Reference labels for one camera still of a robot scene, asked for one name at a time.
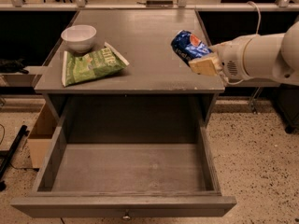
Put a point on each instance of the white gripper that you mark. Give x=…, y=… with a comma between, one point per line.
x=230, y=57

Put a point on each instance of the blue pepsi can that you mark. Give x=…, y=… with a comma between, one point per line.
x=188, y=46

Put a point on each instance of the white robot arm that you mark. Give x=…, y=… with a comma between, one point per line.
x=274, y=57

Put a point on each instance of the open grey top drawer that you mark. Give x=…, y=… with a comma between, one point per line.
x=145, y=155

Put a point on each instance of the green chip bag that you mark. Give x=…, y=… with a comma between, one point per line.
x=91, y=66

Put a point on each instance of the white ceramic bowl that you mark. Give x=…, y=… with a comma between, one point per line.
x=79, y=38

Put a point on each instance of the cardboard box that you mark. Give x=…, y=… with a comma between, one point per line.
x=40, y=136

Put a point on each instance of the black object on shelf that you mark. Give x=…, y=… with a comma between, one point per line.
x=12, y=66

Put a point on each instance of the black stand leg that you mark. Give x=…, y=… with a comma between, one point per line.
x=6, y=155

